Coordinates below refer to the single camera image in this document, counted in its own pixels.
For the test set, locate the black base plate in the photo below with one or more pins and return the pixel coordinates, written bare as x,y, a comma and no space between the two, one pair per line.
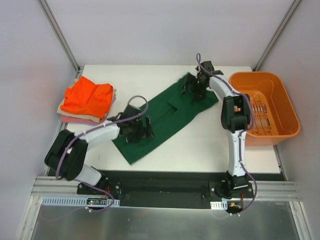
163,189

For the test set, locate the orange plastic basket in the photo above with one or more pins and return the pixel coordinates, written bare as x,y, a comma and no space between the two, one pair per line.
275,119

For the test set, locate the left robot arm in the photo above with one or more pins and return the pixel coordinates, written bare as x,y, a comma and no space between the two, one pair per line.
68,152

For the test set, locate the white cable duct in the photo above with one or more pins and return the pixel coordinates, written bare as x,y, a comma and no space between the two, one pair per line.
219,205
79,202

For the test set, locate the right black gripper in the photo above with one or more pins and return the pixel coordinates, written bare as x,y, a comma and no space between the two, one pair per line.
189,83

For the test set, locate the dark green t shirt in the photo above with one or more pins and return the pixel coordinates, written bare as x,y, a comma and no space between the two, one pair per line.
169,112

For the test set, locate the orange folded t shirt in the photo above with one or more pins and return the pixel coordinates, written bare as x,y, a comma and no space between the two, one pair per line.
85,97

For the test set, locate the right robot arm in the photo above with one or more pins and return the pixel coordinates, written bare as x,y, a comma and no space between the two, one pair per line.
236,117

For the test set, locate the right white cable duct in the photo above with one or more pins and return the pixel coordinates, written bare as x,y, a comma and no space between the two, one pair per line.
219,205

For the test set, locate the aluminium frame post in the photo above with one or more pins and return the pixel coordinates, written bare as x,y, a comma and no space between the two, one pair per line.
290,12
59,34

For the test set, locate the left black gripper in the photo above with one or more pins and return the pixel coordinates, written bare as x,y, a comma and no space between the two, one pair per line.
145,127

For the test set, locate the left white cable duct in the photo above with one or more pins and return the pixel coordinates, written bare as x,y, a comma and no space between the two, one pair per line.
79,202

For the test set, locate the beige folded t shirt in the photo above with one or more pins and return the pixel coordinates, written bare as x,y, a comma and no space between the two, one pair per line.
65,110

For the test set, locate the right aluminium frame post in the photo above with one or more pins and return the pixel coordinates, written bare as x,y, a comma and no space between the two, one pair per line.
290,12

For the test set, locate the left aluminium frame post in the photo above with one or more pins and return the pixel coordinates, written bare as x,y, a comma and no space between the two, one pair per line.
59,34

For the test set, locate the pink folded t shirt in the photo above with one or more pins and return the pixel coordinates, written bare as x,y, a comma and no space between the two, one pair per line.
74,120

